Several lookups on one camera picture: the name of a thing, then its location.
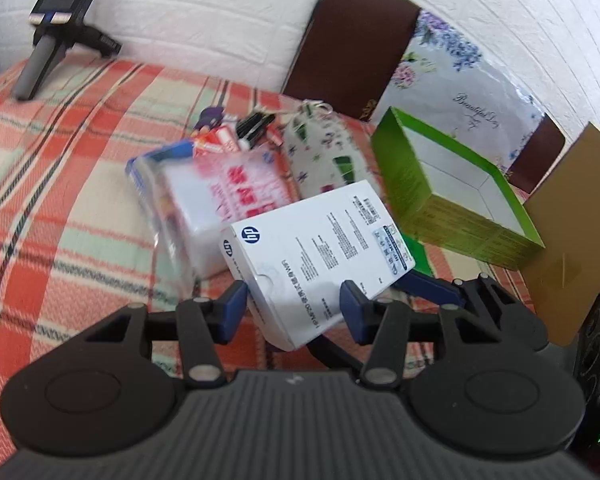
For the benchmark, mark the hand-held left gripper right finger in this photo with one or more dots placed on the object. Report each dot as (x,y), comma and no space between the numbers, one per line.
(354,312)

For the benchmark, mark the green cardboard box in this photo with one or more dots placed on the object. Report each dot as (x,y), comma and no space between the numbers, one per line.
(420,185)

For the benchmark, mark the red and blue card box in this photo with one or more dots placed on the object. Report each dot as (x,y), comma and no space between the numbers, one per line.
(217,140)

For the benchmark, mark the black marker white cap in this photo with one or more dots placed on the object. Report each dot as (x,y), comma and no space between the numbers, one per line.
(264,124)

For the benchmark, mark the clear plastic tissue packet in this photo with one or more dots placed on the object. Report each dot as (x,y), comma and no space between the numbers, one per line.
(195,200)

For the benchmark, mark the small purple object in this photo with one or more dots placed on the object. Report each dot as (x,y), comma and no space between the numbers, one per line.
(209,117)

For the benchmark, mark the floral white pillow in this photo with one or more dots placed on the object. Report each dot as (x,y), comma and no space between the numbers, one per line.
(455,90)

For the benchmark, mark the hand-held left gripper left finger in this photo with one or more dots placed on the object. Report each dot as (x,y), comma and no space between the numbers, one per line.
(232,310)

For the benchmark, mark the white printed cardboard box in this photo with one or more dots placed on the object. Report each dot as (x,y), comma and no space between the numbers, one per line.
(305,245)

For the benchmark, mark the brown cardboard sheet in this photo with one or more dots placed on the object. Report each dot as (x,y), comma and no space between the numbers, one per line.
(570,220)

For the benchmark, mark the red plaid blanket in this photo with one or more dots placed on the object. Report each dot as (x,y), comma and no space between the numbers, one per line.
(55,185)

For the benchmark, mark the black marker blue cap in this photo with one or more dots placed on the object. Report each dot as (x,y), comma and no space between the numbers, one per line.
(249,129)

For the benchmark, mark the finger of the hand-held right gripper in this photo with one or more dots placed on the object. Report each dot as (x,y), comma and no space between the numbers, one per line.
(430,287)

